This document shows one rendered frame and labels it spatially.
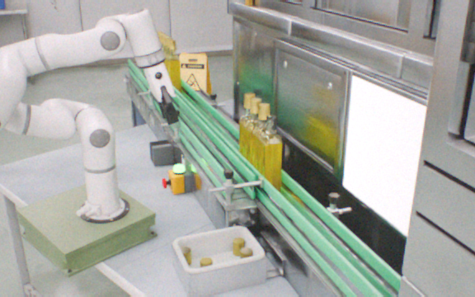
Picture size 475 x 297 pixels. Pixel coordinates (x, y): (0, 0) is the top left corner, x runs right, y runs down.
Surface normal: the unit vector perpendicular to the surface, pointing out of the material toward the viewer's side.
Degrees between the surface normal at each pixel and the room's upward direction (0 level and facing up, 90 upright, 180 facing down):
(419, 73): 90
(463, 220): 90
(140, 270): 0
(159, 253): 0
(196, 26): 90
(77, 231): 4
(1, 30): 90
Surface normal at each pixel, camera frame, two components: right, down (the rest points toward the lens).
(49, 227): 0.03, -0.90
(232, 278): 0.36, 0.37
